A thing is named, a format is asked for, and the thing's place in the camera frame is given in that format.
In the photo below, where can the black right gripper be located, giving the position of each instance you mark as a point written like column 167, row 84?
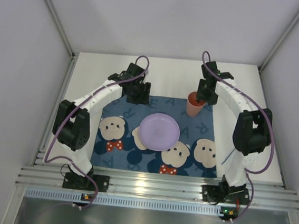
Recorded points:
column 206, row 97

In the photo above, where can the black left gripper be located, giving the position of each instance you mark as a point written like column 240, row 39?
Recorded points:
column 138, row 97

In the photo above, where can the coral plastic cup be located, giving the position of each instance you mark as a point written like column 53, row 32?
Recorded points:
column 194, row 105

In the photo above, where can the purple plastic plate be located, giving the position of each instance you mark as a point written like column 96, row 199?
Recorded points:
column 159, row 132

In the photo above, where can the blue bear print placemat cloth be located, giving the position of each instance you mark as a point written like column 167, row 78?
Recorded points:
column 118, row 146

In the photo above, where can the blue plastic fork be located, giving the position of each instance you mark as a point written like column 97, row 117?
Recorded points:
column 228, row 156

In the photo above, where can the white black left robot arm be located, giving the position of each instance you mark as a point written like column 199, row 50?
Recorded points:
column 76, row 124

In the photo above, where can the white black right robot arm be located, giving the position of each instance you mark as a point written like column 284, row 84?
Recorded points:
column 253, row 132

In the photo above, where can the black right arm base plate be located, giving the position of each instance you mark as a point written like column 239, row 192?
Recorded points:
column 214, row 195

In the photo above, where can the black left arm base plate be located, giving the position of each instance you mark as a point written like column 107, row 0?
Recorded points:
column 77, row 182

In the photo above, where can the left aluminium frame post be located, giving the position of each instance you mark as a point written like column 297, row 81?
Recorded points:
column 59, row 27

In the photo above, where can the aluminium frame post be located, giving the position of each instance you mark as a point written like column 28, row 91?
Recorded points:
column 59, row 27
column 280, row 41

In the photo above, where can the aluminium mounting rail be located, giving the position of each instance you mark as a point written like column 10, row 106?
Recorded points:
column 159, row 186

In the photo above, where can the right aluminium frame post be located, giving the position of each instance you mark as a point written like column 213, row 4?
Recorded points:
column 280, row 41

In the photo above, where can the blue slotted cable duct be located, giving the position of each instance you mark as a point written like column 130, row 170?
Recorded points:
column 130, row 202

